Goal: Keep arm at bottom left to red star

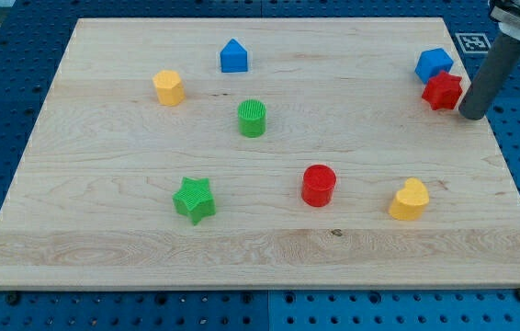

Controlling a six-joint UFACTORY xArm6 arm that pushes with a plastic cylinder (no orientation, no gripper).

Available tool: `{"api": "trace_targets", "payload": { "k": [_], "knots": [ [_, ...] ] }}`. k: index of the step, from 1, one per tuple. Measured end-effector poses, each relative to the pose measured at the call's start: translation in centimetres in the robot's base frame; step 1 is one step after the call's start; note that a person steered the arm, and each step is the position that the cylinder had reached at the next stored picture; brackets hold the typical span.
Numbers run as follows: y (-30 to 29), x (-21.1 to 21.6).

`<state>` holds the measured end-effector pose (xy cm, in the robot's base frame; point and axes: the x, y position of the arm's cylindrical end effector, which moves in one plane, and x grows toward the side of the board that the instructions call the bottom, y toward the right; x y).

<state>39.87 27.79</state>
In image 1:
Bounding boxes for green cylinder block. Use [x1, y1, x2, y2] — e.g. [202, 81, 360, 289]
[237, 99, 266, 138]

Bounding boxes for green star block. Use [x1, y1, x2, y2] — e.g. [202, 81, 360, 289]
[172, 177, 216, 226]

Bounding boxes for white fiducial marker tag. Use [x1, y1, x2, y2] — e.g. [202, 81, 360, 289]
[456, 32, 491, 54]

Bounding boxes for blue cube block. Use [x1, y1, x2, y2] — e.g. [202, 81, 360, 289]
[414, 48, 454, 84]

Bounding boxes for red star block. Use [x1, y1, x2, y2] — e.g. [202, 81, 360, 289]
[422, 71, 463, 110]

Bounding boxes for red cylinder block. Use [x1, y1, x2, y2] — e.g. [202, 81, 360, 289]
[301, 165, 337, 207]

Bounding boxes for yellow hexagon block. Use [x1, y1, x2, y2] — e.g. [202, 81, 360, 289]
[153, 70, 185, 106]

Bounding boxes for blue house-shaped block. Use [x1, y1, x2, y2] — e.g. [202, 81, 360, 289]
[220, 39, 248, 73]

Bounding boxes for light wooden board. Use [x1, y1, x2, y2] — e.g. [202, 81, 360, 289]
[0, 17, 520, 291]

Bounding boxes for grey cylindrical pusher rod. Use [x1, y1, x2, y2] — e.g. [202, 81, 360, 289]
[458, 32, 520, 120]

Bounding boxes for yellow heart block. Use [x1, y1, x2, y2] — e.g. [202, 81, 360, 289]
[388, 177, 430, 221]

